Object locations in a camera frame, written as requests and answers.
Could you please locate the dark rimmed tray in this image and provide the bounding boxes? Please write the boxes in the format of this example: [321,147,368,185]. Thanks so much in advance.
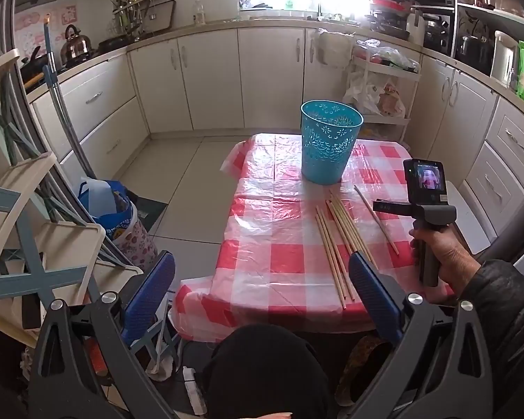
[150,0,178,32]

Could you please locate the bunch of wooden chopsticks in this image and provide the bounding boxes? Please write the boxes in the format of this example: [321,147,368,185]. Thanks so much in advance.
[315,184,400,310]

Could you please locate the blue plastic basket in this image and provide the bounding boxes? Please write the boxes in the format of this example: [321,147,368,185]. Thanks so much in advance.
[300,100,364,185]

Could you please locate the utensil drying rack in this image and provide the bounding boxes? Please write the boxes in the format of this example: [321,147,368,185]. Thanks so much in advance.
[110,0,154,38]

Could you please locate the red checkered tablecloth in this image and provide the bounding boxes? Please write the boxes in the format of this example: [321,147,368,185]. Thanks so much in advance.
[169,133,458,344]

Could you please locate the blue shopping bag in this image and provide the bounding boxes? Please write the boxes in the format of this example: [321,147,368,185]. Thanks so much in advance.
[78,178,134,246]

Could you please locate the steel pot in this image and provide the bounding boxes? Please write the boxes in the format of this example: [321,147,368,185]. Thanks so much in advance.
[458,34,482,63]

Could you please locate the white trolley rack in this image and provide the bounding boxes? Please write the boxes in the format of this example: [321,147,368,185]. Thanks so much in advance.
[348,46,422,141]

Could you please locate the stack of pots and pans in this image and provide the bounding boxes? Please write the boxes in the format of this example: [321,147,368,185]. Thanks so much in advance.
[368,0,414,39]

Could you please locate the person's right forearm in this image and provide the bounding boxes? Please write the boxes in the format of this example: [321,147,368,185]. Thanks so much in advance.
[456,259,524,419]

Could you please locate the floral bag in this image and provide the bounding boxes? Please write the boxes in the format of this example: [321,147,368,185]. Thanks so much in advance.
[108,213,159,272]

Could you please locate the white plastic shopping bag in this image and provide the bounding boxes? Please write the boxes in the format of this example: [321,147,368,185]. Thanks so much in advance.
[342,71,408,118]

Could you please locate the cream folding chair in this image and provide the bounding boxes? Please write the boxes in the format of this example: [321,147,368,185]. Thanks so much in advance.
[0,49,143,346]

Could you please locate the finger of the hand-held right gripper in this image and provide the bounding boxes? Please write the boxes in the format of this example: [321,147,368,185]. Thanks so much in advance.
[372,199,415,218]

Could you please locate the white plastic jug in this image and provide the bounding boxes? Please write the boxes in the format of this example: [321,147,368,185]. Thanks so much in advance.
[407,8,427,47]

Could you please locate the person's leg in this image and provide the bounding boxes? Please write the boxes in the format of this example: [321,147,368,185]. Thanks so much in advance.
[201,324,333,419]

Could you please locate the white panelled cabinet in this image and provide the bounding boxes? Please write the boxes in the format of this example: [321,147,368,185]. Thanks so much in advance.
[405,56,524,251]

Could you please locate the clear water jug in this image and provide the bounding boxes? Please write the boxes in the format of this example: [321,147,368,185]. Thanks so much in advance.
[84,178,119,220]

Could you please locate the dark floor mat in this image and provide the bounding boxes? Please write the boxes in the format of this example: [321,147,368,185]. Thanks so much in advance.
[130,193,169,237]

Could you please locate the person's right hand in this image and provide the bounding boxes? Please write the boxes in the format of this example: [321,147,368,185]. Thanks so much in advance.
[409,227,482,303]

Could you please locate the clear plastic grocery bag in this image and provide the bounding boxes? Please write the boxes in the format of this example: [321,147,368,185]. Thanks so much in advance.
[355,38,421,71]

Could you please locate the mop handle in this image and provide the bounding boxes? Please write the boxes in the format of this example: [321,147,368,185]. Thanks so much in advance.
[43,13,97,179]

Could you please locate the white cabinet with drawers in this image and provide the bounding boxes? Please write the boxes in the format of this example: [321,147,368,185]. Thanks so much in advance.
[30,50,152,181]

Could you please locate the blue grey folding frame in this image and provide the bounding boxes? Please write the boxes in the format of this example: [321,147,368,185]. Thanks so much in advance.
[0,91,181,373]

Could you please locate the white hanging trash bin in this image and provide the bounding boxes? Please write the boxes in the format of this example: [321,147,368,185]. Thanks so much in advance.
[313,27,355,69]

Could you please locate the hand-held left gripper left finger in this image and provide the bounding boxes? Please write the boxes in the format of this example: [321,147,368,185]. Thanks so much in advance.
[26,251,177,419]

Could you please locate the black frying pan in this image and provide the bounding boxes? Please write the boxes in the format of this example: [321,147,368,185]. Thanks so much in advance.
[97,35,132,52]

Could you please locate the white double door cabinet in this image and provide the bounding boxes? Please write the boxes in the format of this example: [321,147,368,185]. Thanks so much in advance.
[128,26,355,134]

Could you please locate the steel kettle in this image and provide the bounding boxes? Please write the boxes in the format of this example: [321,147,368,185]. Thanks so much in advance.
[60,24,93,64]

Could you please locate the patterned brown cloth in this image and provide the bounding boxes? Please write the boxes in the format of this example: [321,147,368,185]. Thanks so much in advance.
[335,335,394,407]

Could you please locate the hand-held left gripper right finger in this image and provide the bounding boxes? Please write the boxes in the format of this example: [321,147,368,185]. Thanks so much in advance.
[348,251,507,419]

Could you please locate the pink wall sticker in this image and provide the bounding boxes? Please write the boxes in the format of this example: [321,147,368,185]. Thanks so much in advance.
[14,4,78,55]

